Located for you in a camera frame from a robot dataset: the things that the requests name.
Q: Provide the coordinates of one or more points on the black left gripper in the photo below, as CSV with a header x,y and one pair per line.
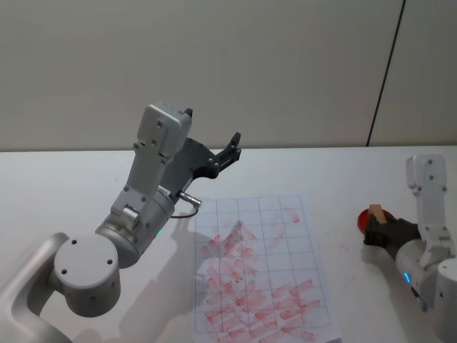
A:
x,y
194,157

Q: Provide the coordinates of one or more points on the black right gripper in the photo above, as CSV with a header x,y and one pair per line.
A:
x,y
400,232

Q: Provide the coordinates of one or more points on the small wooden stamp block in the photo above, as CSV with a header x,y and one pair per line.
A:
x,y
378,212

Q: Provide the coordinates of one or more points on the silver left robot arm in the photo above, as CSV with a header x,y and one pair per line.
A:
x,y
85,264

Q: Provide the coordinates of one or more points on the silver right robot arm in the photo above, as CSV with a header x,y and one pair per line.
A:
x,y
432,250

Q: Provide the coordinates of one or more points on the round red ink pad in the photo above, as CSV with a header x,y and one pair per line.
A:
x,y
364,219

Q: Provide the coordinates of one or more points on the white grid paper red stamps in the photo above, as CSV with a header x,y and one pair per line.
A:
x,y
264,271

